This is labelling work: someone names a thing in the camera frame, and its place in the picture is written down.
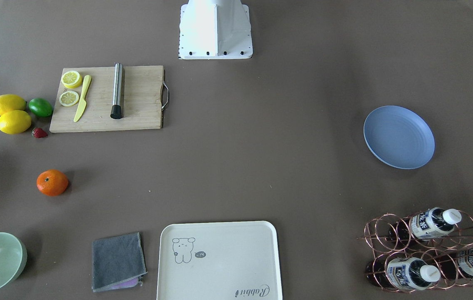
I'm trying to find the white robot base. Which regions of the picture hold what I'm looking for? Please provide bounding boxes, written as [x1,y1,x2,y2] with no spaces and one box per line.
[178,0,253,60]

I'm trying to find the grey folded cloth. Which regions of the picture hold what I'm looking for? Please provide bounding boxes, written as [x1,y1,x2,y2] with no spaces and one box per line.
[92,232,147,293]

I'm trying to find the blue plate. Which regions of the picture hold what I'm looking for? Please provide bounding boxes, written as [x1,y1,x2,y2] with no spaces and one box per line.
[363,105,435,170]

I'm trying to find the yellow plastic knife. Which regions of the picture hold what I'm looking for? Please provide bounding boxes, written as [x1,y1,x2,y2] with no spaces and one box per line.
[73,75,92,122]

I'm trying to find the red strawberry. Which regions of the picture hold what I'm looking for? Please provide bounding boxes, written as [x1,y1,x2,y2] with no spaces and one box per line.
[31,127,48,138]

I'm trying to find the yellow lemon far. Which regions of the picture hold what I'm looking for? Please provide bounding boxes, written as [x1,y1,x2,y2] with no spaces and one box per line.
[0,94,27,116]

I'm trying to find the green lime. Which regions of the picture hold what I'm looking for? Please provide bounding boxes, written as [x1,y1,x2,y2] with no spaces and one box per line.
[28,97,54,118]

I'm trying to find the wooden cutting board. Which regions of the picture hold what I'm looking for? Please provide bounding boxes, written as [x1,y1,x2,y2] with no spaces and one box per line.
[50,66,165,133]

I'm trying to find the tea bottle top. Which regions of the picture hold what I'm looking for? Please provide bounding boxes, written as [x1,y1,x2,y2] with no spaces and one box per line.
[388,207,462,243]

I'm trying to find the orange fruit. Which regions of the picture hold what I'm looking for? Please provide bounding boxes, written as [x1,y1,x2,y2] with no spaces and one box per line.
[36,169,69,196]

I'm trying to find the yellow lemon near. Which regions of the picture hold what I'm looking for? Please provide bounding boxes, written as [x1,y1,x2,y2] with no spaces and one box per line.
[0,110,31,135]

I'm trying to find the steel muddler black tip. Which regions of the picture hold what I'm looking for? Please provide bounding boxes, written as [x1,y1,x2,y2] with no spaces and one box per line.
[110,63,125,120]

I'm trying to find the lemon slice lower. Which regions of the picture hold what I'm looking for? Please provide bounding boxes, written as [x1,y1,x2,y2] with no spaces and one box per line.
[58,90,80,107]

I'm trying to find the copper wire bottle rack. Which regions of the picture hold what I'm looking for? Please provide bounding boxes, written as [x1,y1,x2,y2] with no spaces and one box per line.
[363,207,473,293]

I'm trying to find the yellow lemon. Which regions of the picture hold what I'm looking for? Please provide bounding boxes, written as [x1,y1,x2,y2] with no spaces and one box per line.
[0,94,27,116]
[0,110,31,135]

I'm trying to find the lemon half upper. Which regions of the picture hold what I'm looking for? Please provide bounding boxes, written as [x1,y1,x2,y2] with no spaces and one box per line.
[61,70,83,89]

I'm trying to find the cream rabbit tray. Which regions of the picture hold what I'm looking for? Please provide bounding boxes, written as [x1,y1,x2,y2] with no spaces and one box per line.
[156,220,283,300]

